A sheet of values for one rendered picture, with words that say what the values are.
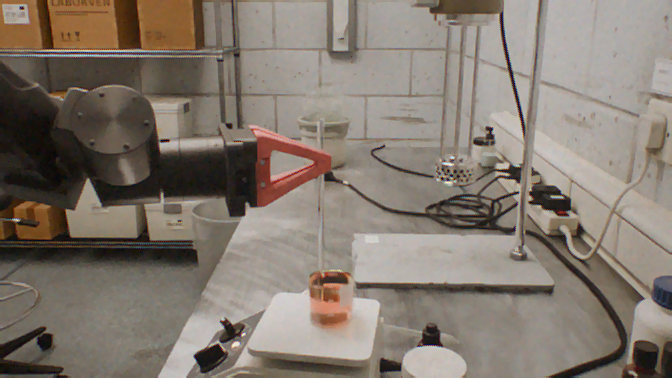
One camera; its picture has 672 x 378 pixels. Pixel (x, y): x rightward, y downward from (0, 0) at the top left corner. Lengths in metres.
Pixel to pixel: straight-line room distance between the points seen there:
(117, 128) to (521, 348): 0.54
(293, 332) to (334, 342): 0.04
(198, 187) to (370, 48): 2.45
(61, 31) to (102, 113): 2.40
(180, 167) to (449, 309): 0.47
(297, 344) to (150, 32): 2.21
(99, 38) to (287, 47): 0.85
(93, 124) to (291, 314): 0.30
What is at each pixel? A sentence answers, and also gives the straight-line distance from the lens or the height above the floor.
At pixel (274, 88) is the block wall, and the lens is 2.96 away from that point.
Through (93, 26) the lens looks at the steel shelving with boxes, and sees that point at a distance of 2.78.
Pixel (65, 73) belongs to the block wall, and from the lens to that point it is 3.25.
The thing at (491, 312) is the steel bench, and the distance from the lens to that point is 0.85.
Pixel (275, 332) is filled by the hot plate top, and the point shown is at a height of 0.84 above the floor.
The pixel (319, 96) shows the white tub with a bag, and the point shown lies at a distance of 1.51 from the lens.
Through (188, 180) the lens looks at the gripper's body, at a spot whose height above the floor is 1.01.
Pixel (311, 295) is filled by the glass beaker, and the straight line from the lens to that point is 0.59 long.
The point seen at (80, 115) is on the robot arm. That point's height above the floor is 1.07.
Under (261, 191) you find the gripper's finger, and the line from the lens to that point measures 0.52.
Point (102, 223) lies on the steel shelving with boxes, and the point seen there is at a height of 0.21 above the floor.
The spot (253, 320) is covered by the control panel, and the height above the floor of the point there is 0.81.
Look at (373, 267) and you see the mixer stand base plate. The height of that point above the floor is 0.76.
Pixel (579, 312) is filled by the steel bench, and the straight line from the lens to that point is 0.89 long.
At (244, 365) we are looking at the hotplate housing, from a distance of 0.59.
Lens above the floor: 1.14
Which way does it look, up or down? 16 degrees down
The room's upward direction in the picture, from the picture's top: straight up
